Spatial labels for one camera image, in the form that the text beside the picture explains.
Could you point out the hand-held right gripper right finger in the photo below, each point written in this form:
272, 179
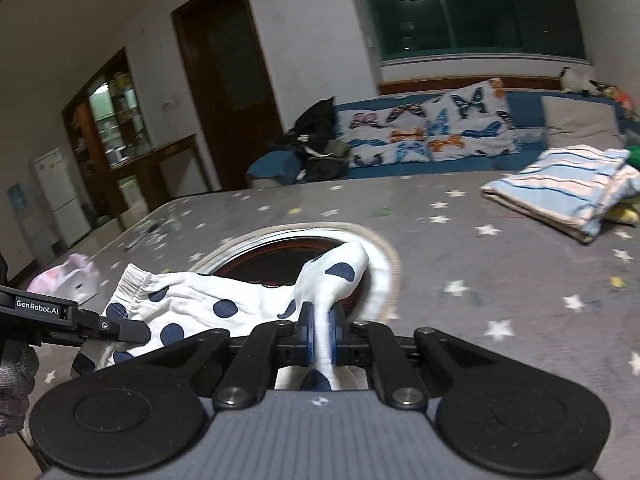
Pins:
335, 336

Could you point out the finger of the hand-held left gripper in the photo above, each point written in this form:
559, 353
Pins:
115, 331

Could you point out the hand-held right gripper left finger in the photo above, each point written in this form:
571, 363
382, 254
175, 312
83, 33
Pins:
306, 335

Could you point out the white navy polka dot pants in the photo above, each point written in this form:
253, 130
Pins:
200, 290

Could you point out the pile of dark clothes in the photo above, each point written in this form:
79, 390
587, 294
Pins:
317, 145

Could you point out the person's left hand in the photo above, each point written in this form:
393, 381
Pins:
17, 385

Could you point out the pink and white cloth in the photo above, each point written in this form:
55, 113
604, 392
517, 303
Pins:
67, 277

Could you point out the white refrigerator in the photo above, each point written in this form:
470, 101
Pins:
60, 195

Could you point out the grey star print bed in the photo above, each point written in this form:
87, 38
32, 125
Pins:
500, 285

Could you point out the dark wooden desk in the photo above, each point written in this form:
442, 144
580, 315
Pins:
165, 160

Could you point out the glass door wooden cabinet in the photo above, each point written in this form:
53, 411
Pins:
107, 125

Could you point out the butterfly print pillow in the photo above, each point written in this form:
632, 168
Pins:
425, 130

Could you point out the dark wooden door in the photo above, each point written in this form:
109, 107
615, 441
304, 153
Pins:
225, 85

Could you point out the striped folded blanket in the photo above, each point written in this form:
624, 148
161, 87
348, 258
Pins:
565, 185

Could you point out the brown wooden window ledge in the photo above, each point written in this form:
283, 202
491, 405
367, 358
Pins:
450, 82

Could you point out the grey pillow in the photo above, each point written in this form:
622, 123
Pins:
580, 122

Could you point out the black and white plush toy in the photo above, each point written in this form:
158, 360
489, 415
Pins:
575, 80

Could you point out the large dark window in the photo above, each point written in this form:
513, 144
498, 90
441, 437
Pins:
475, 10

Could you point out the orange plush toy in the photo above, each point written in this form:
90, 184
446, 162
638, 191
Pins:
617, 95

